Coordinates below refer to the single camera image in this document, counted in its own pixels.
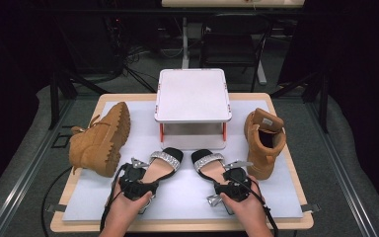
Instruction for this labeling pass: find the white two-tier shoe rack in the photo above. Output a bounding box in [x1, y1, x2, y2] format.
[153, 67, 234, 152]

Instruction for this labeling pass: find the person's right hand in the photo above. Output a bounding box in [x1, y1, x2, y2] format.
[219, 175, 268, 232]

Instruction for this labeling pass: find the black rhinestone heeled sandal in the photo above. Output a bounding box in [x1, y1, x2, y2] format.
[189, 148, 242, 217]
[137, 146, 185, 215]

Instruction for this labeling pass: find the metal table clip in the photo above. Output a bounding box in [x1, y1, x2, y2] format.
[45, 203, 68, 214]
[300, 202, 322, 213]

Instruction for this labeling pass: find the white table mat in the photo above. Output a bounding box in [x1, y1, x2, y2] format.
[62, 99, 305, 222]

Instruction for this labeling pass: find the aluminium floor rail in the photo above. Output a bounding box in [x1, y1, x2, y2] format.
[0, 98, 77, 237]
[305, 101, 379, 237]

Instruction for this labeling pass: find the white desk leg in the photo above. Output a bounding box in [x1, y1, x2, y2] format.
[256, 58, 268, 86]
[181, 16, 190, 70]

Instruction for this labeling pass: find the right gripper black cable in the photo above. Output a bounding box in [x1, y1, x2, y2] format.
[229, 176, 280, 237]

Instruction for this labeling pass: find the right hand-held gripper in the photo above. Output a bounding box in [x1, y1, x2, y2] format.
[213, 159, 255, 202]

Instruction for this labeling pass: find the tan suede lace-up boot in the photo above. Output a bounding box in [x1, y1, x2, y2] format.
[243, 107, 288, 182]
[67, 101, 132, 179]

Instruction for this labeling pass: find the black chair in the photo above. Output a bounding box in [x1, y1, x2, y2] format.
[199, 13, 273, 94]

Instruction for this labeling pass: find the person's left hand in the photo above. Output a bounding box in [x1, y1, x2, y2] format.
[106, 182, 154, 232]

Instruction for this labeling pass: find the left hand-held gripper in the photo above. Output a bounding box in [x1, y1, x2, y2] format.
[117, 157, 161, 202]

